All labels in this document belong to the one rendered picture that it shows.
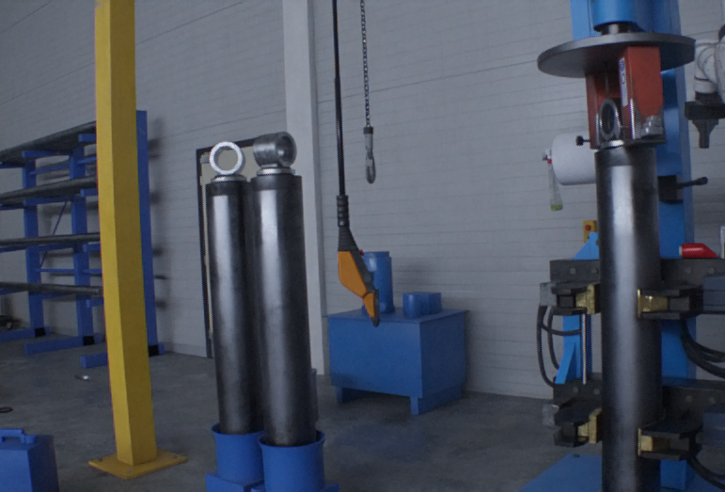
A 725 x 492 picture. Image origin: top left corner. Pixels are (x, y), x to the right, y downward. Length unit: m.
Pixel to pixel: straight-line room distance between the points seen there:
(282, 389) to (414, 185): 2.84
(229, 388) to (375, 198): 2.86
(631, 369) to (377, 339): 2.58
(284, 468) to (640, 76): 2.00
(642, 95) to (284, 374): 1.71
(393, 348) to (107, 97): 2.39
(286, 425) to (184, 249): 4.76
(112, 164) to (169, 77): 4.05
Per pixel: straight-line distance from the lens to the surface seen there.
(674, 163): 2.89
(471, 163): 5.11
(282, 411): 2.91
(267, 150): 2.87
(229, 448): 3.18
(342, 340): 4.96
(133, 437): 3.97
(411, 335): 4.58
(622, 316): 2.46
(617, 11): 2.56
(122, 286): 3.84
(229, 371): 3.11
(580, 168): 3.45
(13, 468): 3.41
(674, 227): 2.88
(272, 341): 2.86
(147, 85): 8.17
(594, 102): 2.69
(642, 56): 2.36
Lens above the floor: 1.24
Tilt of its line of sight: 1 degrees down
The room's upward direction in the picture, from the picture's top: 3 degrees counter-clockwise
